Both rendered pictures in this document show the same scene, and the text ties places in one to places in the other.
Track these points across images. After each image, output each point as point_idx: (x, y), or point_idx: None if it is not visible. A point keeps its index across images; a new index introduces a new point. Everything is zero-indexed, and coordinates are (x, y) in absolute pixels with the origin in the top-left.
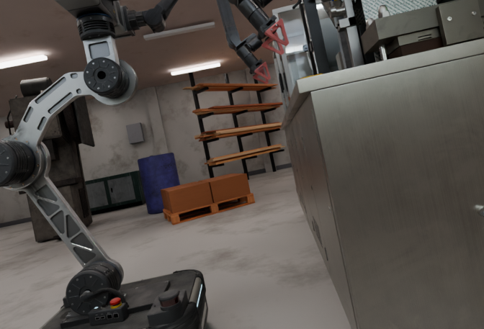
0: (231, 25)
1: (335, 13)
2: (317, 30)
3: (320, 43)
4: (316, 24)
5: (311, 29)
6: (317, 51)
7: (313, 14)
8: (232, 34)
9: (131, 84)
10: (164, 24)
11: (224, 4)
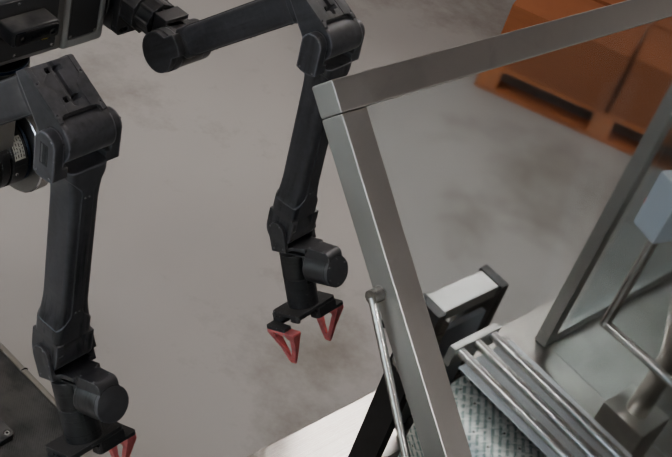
0: (288, 203)
1: None
2: (383, 415)
3: (374, 440)
4: (388, 406)
5: (375, 401)
6: (362, 443)
7: (396, 385)
8: (280, 220)
9: (32, 177)
10: (199, 57)
11: (299, 151)
